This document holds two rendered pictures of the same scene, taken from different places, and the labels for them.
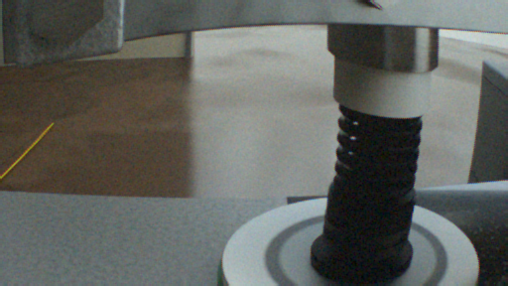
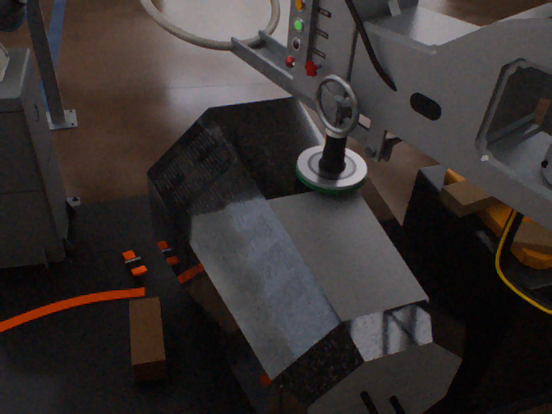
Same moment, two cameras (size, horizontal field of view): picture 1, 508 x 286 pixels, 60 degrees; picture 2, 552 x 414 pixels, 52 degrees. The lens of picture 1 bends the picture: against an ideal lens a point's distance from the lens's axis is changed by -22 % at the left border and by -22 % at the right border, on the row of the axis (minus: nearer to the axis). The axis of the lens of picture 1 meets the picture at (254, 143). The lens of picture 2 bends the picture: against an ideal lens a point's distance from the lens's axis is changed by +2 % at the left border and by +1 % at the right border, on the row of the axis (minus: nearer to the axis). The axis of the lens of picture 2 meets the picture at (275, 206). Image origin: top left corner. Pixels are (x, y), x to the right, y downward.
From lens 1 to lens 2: 1.69 m
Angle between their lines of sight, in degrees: 91
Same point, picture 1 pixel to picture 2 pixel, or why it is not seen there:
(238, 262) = (346, 183)
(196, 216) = (293, 218)
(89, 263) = (344, 233)
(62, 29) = not seen: hidden behind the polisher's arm
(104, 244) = (330, 234)
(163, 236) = (313, 222)
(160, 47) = not seen: outside the picture
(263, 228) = (327, 181)
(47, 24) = not seen: hidden behind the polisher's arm
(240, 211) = (282, 209)
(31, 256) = (356, 250)
